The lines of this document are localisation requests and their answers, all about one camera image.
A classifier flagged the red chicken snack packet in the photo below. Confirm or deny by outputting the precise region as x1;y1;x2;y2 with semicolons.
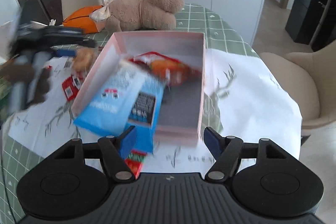
131;51;203;88

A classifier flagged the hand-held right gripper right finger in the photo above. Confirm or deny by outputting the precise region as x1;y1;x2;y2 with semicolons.
204;126;286;183

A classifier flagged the orange tissue box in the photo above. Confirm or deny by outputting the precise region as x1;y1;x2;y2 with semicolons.
62;5;105;34

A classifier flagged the small red snack packet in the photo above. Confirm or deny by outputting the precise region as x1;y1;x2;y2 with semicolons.
61;75;82;102

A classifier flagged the pink cardboard box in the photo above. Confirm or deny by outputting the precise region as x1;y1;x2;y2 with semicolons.
71;31;206;147

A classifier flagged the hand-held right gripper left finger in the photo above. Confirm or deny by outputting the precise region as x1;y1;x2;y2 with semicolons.
54;126;138;183

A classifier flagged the white printed cloth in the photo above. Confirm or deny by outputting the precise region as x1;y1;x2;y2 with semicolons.
9;48;303;170

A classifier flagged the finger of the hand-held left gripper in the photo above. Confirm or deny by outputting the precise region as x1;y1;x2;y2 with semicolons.
50;49;77;58
39;27;96;48

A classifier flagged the blue snack packet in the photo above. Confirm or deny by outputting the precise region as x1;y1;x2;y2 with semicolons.
73;59;165;154

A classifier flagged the tan biscuit packet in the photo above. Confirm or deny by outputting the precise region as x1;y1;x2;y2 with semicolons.
72;48;99;75

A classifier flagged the black appliance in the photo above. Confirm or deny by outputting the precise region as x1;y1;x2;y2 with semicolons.
285;0;336;52

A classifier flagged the brown teddy bear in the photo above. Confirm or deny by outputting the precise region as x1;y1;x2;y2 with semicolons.
89;0;185;32

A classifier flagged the red green snack packet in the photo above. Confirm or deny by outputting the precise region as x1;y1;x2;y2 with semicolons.
124;150;148;178

